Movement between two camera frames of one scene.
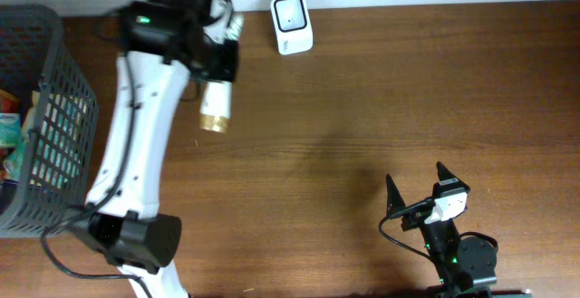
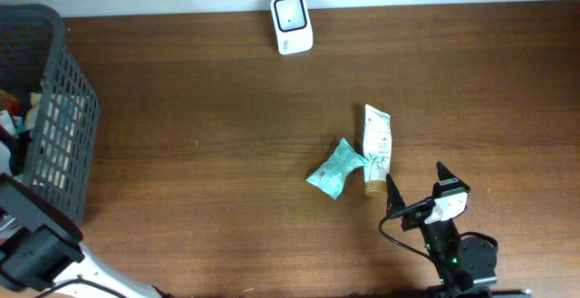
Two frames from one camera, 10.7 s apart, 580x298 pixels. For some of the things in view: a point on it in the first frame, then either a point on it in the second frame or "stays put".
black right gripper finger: x=394 y=200 stays put
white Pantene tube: x=217 y=95 to x=377 y=136
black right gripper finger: x=443 y=173 stays put
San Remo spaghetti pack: x=8 y=103 stays put
